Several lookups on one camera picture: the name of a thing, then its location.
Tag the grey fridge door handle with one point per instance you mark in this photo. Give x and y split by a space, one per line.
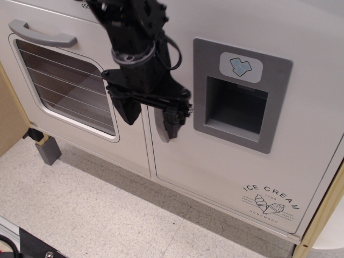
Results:
159 123

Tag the wooden kitchen side post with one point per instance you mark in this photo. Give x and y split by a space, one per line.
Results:
325 210

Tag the grey kitchen leg foot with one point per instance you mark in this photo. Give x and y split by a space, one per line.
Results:
49 151

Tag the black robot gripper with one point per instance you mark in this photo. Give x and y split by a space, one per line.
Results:
145 78

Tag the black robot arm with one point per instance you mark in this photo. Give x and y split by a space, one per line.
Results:
140 48

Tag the grey ice dispenser panel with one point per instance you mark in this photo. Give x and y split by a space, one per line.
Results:
238 93

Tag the white toy oven door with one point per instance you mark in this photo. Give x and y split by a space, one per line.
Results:
61 89

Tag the grey oven door handle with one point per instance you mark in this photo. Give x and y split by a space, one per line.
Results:
21 29

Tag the light wooden left panel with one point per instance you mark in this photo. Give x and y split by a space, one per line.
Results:
14 121

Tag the white toy fridge door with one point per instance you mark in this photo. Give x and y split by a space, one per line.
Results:
279 191

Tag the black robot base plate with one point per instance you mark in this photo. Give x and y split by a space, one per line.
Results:
31 246

